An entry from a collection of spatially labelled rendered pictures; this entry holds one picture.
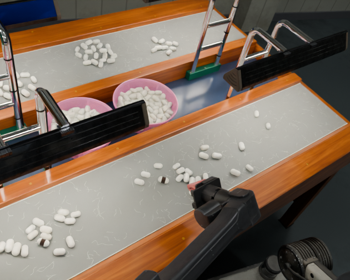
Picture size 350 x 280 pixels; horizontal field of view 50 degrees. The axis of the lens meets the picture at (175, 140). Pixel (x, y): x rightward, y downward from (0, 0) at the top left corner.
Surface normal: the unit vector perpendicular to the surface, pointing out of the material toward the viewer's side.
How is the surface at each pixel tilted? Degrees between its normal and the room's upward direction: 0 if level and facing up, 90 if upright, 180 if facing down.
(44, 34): 0
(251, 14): 90
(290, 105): 0
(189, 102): 0
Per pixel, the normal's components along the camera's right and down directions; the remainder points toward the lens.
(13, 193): 0.19, -0.65
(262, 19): 0.34, 0.75
